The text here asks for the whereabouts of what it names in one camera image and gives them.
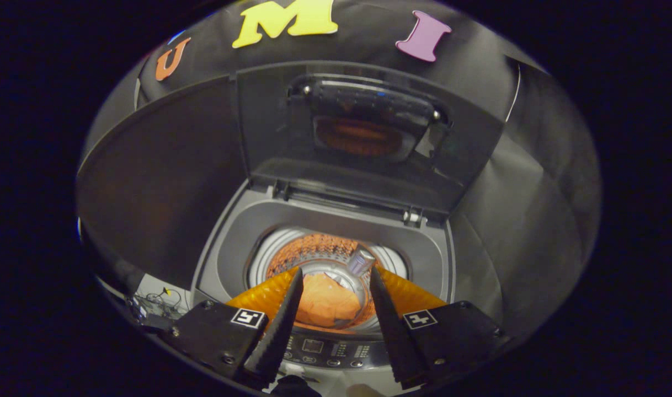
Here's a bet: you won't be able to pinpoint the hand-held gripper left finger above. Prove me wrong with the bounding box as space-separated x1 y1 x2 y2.
159 267 305 389

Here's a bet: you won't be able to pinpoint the orange polo shirt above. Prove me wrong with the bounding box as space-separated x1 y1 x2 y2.
295 273 364 330

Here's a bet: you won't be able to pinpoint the beige cabinet with dark top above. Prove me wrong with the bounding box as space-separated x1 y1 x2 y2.
77 74 251 293

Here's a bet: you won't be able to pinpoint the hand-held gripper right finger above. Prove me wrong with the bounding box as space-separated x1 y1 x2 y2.
369 266 508 389

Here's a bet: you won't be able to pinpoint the black floor cables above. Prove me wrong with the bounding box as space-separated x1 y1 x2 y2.
125 287 185 327

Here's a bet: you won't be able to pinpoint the grey washing machine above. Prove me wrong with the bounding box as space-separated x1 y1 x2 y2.
191 182 458 395

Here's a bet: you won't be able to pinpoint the dark washing machine lid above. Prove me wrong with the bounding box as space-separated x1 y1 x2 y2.
236 61 506 221

